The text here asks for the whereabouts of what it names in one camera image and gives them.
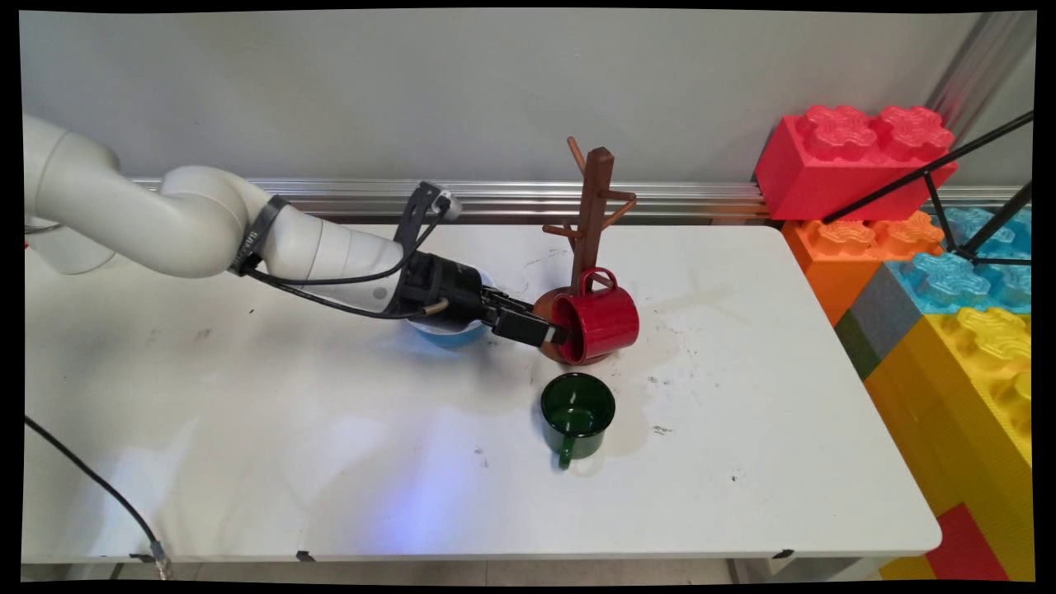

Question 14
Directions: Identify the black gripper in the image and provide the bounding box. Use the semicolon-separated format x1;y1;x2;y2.
400;252;570;347

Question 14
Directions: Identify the red enamel mug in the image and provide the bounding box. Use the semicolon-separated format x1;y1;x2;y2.
549;266;641;366

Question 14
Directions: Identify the white and blue bowl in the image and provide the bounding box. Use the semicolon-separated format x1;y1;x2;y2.
408;272;497;348

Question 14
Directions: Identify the dark green enamel mug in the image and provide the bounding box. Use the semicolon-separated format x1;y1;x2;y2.
540;372;616;471

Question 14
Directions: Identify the brown wooden mug tree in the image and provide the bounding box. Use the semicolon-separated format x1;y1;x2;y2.
532;136;639;366

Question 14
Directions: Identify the big orange toy block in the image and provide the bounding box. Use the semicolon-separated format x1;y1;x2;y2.
781;212;945;327

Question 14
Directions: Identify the big red toy block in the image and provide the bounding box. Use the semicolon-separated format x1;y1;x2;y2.
753;105;959;224

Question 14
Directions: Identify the big dark green toy block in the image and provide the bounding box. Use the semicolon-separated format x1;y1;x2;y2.
833;311;882;382

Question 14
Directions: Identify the big grey toy block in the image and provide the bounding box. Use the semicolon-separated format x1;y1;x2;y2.
848;262;925;360

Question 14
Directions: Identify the big light blue toy block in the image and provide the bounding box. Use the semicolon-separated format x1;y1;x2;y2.
884;208;1034;316

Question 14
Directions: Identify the black tripod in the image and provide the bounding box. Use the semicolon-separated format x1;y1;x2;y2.
823;111;1034;269

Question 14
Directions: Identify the big yellow toy block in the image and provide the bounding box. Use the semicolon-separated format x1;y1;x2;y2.
863;307;1034;582

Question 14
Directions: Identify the small red flat block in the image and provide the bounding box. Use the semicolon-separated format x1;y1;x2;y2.
924;503;1009;582

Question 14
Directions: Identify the slanted aluminium profile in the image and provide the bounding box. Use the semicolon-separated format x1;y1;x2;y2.
924;12;1034;137

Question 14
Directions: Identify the horizontal aluminium rail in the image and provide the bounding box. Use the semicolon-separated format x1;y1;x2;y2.
132;177;1024;225

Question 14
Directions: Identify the black camera cable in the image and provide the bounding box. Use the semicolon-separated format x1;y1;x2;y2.
239;202;453;288

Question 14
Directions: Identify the black strap on arm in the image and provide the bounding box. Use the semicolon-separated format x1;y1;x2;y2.
229;196;290;277

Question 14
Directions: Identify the black cable with metal connector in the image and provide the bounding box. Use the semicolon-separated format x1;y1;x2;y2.
23;415;174;578

